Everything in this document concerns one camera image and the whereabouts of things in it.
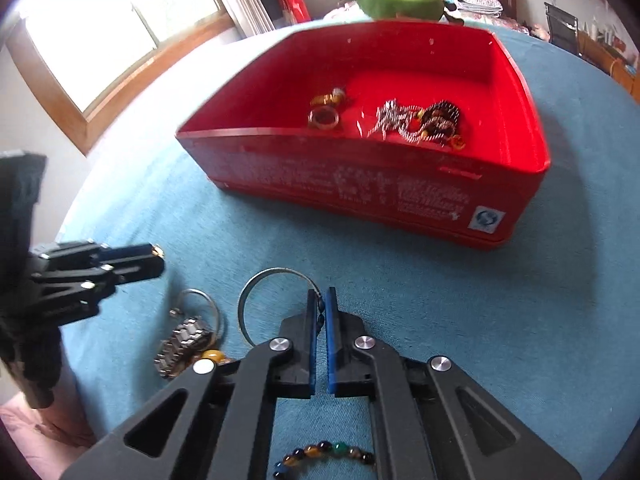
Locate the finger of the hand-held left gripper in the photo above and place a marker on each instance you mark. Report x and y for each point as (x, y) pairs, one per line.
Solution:
(80, 292)
(125, 257)

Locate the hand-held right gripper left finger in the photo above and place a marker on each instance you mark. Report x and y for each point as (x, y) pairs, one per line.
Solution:
(309, 355)

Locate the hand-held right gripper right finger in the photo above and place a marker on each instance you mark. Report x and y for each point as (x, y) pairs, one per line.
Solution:
(332, 355)

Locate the small gold charm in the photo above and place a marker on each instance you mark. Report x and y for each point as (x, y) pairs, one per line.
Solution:
(158, 250)

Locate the wide silver bangle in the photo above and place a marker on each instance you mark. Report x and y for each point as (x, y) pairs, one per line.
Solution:
(270, 273)

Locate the red plastic box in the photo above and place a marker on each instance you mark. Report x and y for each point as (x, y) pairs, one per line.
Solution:
(350, 185)

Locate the thin silver bangle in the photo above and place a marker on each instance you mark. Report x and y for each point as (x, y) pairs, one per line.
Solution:
(195, 291)

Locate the silver metal watch band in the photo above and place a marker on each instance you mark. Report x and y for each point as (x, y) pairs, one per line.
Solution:
(182, 342)

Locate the pink cloth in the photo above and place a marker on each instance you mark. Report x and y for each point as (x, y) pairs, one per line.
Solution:
(45, 425)

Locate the folded patterned bedding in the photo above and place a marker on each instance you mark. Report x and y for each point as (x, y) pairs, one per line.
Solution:
(475, 2)

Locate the black office chair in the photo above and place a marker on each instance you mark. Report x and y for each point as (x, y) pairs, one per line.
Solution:
(561, 25)

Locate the wooden desk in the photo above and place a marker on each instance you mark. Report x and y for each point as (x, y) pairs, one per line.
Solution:
(605, 60)

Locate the large wooden frame window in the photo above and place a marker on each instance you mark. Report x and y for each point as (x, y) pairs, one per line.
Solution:
(100, 35)

